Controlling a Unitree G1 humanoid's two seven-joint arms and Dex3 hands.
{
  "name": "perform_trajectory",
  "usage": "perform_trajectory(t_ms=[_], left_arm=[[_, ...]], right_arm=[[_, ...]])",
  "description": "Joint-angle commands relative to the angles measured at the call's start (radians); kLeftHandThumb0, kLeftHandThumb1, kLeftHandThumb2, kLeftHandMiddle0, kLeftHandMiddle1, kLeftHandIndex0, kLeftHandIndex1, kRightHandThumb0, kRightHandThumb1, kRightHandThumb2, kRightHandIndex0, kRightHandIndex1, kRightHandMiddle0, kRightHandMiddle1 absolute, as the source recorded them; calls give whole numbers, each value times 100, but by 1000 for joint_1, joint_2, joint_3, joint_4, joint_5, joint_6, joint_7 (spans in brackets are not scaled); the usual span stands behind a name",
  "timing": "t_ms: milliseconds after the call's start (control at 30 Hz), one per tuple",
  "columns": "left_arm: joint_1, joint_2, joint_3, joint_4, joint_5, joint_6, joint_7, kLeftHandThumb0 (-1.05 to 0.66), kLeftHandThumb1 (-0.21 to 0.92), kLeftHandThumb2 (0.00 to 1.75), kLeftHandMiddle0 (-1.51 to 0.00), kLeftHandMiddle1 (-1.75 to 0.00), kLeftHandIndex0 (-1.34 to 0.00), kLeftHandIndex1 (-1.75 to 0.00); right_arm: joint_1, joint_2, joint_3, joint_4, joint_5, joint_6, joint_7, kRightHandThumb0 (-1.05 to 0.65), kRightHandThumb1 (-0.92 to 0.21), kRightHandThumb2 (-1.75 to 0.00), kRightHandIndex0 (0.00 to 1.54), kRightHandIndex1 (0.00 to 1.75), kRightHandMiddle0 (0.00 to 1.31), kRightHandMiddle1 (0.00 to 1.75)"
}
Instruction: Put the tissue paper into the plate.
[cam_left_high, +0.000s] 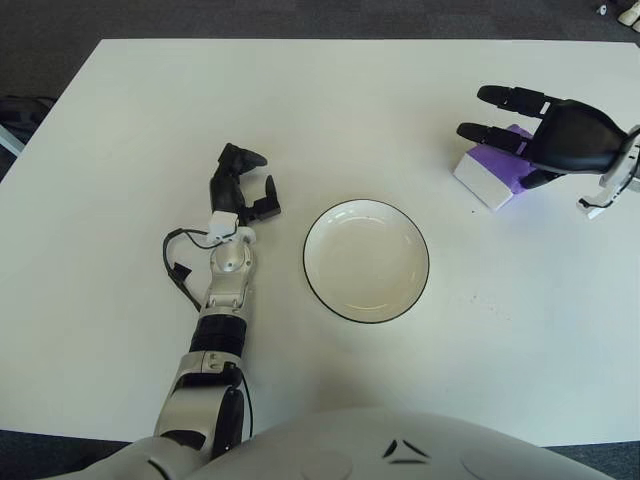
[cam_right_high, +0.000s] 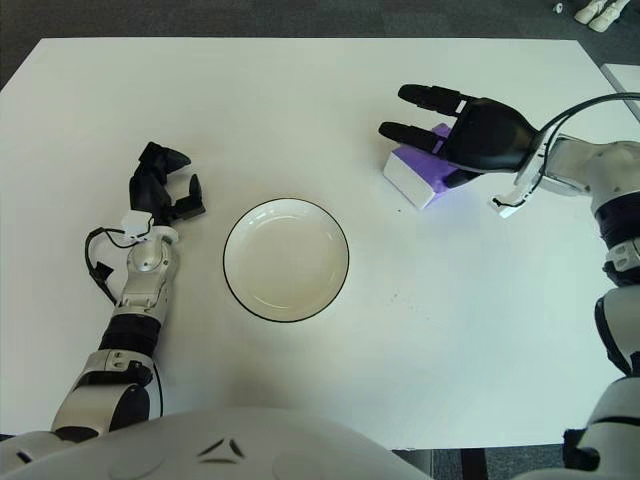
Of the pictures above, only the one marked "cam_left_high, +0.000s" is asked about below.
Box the white plate with black rim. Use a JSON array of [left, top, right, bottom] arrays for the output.
[[302, 198, 431, 327]]

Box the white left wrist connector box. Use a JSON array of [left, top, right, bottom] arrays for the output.
[[207, 212, 240, 245]]

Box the purple tissue paper pack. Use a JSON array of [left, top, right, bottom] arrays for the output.
[[453, 124, 539, 215]]

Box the black bag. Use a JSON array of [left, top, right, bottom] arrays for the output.
[[0, 95, 56, 139]]

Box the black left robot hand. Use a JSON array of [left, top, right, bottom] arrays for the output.
[[208, 142, 284, 226]]

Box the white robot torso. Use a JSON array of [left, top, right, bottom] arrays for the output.
[[74, 407, 616, 480]]

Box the white right wrist connector box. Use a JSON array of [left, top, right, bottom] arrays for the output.
[[577, 187, 624, 221]]

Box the light blue panel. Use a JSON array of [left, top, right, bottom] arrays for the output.
[[0, 124, 25, 161]]

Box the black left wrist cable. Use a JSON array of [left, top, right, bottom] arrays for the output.
[[162, 227, 216, 311]]

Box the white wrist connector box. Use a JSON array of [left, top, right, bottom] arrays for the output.
[[207, 212, 240, 245], [577, 187, 624, 221]]

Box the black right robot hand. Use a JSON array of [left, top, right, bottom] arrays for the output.
[[455, 84, 630, 190]]

